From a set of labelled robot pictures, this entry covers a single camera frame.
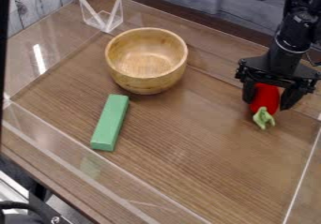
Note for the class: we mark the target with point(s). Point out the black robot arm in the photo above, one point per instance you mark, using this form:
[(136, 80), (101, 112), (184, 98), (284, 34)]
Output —
[(278, 67)]

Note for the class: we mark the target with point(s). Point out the black equipment lower left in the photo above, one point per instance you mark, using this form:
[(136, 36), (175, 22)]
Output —
[(28, 211)]

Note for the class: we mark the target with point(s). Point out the clear acrylic tray wall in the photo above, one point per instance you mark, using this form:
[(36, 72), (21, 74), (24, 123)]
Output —
[(192, 163)]

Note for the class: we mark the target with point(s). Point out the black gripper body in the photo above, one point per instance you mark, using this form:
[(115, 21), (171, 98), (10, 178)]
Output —
[(255, 69)]

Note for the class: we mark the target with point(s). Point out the red plush strawberry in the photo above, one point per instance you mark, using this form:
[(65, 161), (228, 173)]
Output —
[(264, 105)]

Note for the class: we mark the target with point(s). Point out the wooden bowl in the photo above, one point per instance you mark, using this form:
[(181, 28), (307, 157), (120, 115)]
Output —
[(145, 59)]

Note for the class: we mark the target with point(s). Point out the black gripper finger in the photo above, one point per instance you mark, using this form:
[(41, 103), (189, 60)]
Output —
[(292, 93), (248, 90)]

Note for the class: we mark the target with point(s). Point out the green rectangular block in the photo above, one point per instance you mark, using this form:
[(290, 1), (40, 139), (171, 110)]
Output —
[(109, 123)]

